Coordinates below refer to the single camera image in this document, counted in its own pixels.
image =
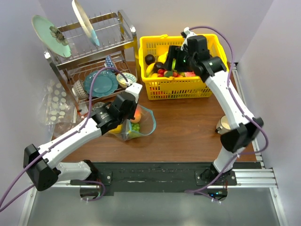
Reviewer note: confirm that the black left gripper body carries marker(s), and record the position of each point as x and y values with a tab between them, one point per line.
130	114

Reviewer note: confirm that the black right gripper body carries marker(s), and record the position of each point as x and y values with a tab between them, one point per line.
185	61

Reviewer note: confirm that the red yellow apple toy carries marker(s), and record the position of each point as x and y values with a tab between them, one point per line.
137	116

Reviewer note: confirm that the green grape bunch toy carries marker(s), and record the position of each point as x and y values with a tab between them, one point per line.
135	130

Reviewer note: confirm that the yellow bell pepper toy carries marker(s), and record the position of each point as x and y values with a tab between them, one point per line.
117	130

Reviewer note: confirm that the clear zip bag blue seal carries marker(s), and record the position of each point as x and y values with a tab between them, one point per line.
147	125

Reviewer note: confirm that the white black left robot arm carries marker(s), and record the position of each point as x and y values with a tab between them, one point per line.
43	164

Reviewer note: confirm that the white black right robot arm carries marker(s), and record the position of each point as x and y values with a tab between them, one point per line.
194	56

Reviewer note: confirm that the polka dot plastic bag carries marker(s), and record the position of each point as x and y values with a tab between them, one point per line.
57	113

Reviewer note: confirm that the yellow pear toy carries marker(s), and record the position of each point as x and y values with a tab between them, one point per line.
162	58

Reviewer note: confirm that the watermelon slice toy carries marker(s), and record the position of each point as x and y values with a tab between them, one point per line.
190	74

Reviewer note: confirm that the dark avocado toy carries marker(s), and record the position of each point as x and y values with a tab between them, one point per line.
149	59
157	66

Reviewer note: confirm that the yellow plastic basket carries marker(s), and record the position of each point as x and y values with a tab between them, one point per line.
160	87

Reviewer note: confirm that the yellow banana toy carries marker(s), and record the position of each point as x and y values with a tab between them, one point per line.
150	70

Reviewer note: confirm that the black white floral bowl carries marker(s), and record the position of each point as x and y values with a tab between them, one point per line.
97	105

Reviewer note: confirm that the yellow blue patterned bowl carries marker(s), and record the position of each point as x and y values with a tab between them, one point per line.
126	80

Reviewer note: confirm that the teal scalloped plate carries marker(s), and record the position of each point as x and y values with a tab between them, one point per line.
104	85

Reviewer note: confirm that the blue zigzag bowl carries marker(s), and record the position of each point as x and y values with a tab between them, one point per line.
110	63

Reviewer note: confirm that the steel two-tier dish rack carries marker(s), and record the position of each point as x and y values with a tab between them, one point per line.
118	39

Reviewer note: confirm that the cream ceramic mug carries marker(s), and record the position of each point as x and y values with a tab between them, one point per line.
223	126

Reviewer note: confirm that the mint green flower plate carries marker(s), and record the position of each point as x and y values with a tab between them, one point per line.
51	36

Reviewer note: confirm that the beige blue-edged plate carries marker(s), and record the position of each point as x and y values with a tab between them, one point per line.
85	23

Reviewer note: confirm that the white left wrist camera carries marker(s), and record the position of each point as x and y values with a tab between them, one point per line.
135	90

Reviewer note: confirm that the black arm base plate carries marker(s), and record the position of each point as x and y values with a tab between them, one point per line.
150	177

